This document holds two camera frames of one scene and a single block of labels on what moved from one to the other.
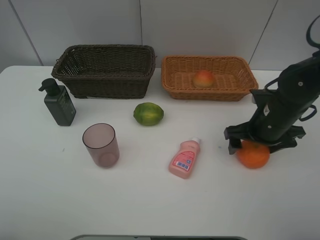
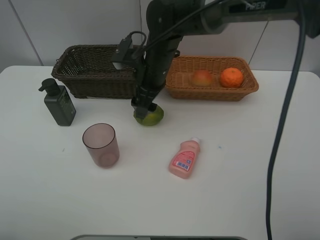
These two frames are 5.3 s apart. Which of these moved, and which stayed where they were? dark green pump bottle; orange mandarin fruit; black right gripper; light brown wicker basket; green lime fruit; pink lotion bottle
Moved: orange mandarin fruit; black right gripper
Stayed: dark green pump bottle; light brown wicker basket; green lime fruit; pink lotion bottle
